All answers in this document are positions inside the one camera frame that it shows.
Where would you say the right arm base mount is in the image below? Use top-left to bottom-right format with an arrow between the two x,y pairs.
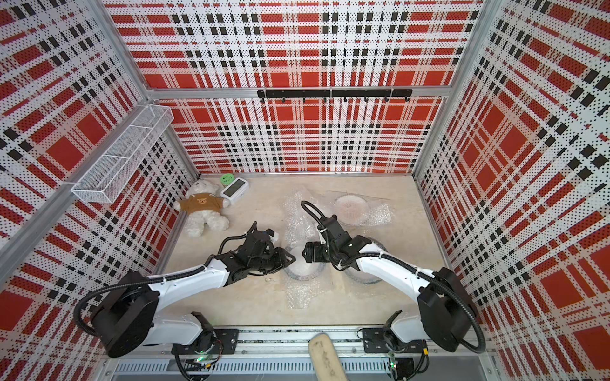
356,326 -> 430,380

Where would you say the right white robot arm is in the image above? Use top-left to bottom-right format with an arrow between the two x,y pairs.
303,215 -> 487,354

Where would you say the bubble wrap sheet front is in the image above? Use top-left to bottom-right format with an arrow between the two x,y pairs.
284,214 -> 329,310

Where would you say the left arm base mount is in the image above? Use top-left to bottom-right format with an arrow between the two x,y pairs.
171,329 -> 239,380

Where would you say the green rimmed plate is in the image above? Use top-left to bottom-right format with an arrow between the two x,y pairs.
284,257 -> 327,281
345,268 -> 382,286

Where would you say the beige teddy bear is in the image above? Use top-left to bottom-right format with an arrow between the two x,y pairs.
173,179 -> 230,238

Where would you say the pink plate in wrap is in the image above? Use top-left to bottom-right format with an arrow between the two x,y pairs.
334,195 -> 370,225

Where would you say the green rimmed plate right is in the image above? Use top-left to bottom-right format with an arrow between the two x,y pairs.
345,268 -> 382,286

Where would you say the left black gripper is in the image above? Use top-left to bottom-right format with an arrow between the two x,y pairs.
248,246 -> 296,274

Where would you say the white green small device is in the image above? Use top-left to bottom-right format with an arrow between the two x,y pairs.
221,178 -> 249,205

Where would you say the black hook rail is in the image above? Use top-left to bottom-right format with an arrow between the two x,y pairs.
257,88 -> 413,102

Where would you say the wooden brush handle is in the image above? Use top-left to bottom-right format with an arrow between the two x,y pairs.
308,333 -> 348,381

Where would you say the green rimmed plate front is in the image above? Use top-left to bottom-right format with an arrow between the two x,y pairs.
284,257 -> 327,281

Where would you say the clear wall shelf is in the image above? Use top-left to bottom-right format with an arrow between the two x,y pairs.
71,105 -> 174,204

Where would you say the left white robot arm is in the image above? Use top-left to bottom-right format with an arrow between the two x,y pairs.
72,225 -> 295,358

